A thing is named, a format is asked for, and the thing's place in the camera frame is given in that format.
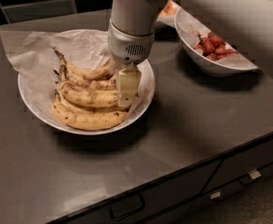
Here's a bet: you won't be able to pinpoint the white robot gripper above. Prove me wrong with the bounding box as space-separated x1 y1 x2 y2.
107 21 155 106

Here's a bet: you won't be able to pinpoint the large spotted banana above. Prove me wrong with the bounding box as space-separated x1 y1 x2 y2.
57 81 117 108

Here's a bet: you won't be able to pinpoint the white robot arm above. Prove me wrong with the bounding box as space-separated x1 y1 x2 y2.
108 0 273 79

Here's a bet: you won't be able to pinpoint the top spotted banana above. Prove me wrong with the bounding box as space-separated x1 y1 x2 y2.
53 48 112 80

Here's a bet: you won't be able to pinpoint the hidden lower yellow banana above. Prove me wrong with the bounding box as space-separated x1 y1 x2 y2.
55 91 130 112

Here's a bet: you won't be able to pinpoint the large white banana bowl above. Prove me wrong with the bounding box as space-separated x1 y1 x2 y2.
17 29 157 136

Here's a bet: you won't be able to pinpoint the front bottom yellow banana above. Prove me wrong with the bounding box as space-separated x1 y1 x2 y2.
50 101 128 131

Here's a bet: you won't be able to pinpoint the white bowl of orange fruit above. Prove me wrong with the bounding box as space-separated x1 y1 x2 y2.
154 4 180 31

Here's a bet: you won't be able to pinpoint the white strawberry bowl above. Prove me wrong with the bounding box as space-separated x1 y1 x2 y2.
174 8 257 77

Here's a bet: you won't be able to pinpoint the orange round fruits pile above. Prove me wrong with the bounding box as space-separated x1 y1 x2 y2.
159 0 179 16

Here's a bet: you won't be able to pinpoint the white paper under bananas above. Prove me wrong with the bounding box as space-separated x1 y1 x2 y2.
0 28 144 123

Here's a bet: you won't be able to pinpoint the red strawberries pile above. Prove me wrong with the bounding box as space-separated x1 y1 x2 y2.
194 32 238 62

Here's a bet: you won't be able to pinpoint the dark cabinet drawers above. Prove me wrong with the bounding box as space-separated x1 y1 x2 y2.
48 133 273 224

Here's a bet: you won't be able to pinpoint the left drawer handle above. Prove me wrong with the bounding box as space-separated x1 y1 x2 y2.
109 194 145 221

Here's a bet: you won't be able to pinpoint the drawer handle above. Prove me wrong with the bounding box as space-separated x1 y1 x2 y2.
109 194 145 221
239 170 262 187

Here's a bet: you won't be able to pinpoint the right drawer handle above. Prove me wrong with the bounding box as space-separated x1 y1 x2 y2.
239 170 262 187

